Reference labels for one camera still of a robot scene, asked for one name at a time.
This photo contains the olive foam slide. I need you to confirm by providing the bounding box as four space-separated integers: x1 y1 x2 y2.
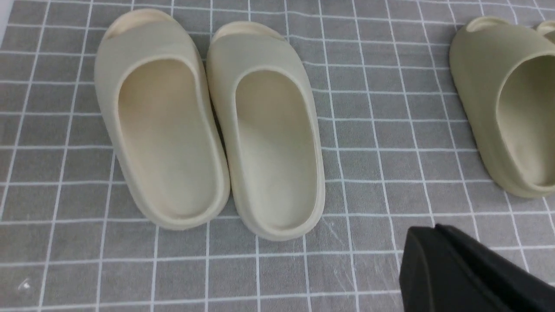
449 16 555 198
535 20 555 44

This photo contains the grey checked table cloth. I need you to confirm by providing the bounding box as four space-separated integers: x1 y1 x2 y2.
0 0 554 312

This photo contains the right olive foam slide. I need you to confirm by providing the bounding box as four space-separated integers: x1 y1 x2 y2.
535 20 555 44

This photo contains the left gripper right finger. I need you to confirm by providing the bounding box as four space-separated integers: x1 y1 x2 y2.
434 224 555 312

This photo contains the cream foam slide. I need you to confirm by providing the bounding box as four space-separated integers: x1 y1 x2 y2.
94 8 230 230
206 21 326 241

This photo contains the left olive foam slide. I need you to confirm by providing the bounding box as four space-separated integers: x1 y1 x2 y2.
449 16 555 198

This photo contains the right cream foam slide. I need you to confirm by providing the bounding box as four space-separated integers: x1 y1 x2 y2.
206 21 326 241

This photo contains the left cream foam slide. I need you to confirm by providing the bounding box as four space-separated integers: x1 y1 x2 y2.
94 8 230 230

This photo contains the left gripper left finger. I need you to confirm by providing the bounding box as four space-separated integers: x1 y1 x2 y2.
399 227 503 312

